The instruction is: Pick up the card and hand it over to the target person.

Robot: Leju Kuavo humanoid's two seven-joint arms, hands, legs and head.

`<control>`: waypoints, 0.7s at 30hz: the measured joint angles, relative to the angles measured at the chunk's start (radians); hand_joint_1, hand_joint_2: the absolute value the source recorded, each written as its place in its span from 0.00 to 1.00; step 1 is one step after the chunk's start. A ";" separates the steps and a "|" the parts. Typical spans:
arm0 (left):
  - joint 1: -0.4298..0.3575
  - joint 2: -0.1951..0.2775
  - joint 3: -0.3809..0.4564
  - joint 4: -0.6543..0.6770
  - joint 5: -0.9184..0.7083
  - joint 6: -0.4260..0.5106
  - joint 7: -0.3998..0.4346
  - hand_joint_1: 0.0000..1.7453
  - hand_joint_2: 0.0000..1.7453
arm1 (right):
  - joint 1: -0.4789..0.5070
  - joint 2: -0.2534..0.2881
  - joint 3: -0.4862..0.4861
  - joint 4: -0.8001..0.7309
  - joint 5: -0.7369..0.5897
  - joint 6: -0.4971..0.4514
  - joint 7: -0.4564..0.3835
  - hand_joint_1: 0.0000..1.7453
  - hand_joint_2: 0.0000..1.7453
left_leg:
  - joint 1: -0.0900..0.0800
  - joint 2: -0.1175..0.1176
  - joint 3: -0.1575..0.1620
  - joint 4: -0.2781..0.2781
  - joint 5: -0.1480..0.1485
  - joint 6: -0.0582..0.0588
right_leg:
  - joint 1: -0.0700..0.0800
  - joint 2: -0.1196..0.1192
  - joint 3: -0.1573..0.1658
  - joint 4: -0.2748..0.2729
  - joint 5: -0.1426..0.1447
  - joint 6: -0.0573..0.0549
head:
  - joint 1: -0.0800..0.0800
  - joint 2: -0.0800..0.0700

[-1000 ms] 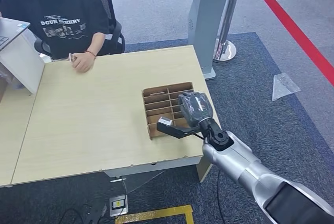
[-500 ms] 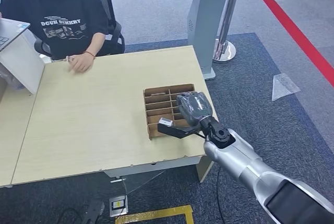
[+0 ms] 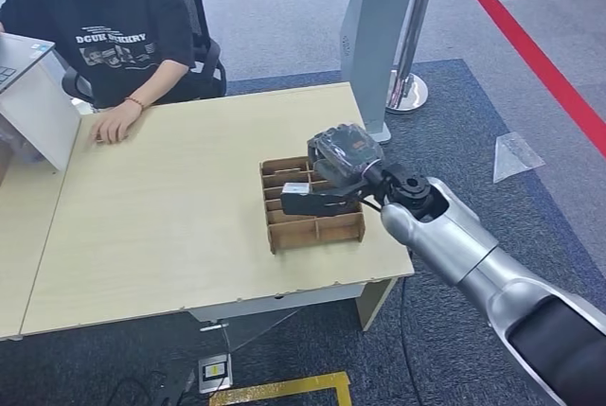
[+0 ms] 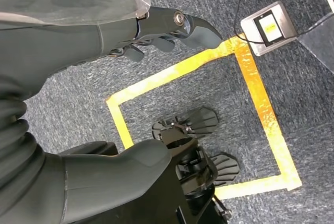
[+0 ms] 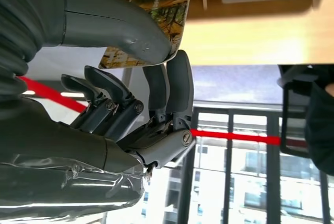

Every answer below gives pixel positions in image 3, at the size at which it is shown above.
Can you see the silver floor socket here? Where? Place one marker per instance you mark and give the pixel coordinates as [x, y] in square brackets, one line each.
[215, 373]

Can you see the clear plastic sheet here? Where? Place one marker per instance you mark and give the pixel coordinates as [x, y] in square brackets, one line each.
[513, 157]

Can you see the black office chair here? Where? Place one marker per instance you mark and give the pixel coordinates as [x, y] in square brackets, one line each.
[210, 61]

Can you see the brown wooden card organizer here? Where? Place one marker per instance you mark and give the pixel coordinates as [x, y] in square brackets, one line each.
[308, 234]

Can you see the small white card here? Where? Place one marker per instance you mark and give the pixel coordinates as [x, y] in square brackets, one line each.
[296, 189]

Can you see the grey kiosk stand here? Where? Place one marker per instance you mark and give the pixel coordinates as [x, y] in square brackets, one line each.
[371, 33]

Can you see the tan card in organizer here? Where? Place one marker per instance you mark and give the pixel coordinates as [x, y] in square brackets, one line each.
[286, 171]

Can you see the person's left forearm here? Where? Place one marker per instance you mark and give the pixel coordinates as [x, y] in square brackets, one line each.
[161, 80]

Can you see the wooden desk leg panel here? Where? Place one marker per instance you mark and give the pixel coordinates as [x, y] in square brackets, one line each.
[373, 306]

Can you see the robot right arm silver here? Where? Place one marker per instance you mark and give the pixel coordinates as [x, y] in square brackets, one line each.
[454, 240]

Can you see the white desk frame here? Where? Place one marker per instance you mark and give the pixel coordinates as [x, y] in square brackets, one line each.
[284, 304]

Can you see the red barrier belt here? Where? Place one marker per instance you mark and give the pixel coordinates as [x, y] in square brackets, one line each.
[535, 58]

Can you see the silver laptop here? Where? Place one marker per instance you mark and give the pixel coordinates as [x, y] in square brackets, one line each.
[19, 55]

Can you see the dark carpet mat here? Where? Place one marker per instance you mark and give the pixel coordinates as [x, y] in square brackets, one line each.
[450, 133]

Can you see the person's left hand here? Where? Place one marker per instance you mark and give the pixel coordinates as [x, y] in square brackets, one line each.
[113, 124]

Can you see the chrome stanchion post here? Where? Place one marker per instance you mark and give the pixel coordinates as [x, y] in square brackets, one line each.
[407, 93]

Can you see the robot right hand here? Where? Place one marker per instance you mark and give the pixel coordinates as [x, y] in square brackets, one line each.
[346, 149]

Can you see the person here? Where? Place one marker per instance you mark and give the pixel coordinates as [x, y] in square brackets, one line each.
[109, 21]

